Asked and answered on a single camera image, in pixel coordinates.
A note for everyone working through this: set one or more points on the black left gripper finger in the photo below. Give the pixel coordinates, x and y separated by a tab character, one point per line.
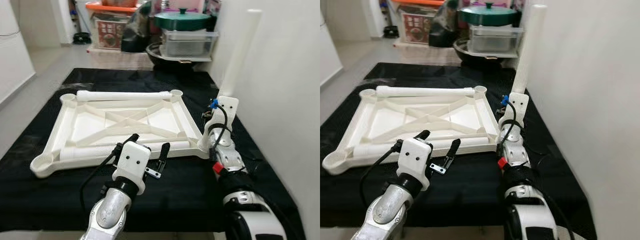
133	138
454	150
164	154
424	134

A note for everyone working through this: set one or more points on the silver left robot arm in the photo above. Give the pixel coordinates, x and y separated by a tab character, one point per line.
112	212
390	207

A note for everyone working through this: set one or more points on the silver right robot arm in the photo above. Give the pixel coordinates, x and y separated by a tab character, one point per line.
230	155
515	150

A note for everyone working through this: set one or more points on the white plastic children table top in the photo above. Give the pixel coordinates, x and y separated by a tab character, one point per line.
400	120
100	122

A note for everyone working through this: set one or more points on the black tablecloth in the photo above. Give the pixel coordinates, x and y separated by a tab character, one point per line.
475	200
50	190

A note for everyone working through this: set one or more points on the patterned beige cloth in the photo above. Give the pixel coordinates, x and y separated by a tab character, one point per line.
120	57
425	50

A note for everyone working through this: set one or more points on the black wok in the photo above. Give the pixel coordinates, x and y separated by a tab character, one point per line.
167	60
472	57

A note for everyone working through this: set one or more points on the black plastic bag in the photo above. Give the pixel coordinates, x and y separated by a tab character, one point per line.
447	27
137	32

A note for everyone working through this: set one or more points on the box with red print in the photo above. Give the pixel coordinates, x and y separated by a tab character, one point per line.
110	32
416	25

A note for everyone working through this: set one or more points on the black round floor object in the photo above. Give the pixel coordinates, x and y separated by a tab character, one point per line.
391	31
80	37

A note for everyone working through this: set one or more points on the green pot lid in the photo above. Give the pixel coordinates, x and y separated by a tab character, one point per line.
487	15
182	20

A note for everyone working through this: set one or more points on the orange box lid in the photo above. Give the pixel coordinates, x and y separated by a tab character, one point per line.
110	6
415	2

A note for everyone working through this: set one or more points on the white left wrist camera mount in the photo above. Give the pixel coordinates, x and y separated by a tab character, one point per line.
132	161
415	157

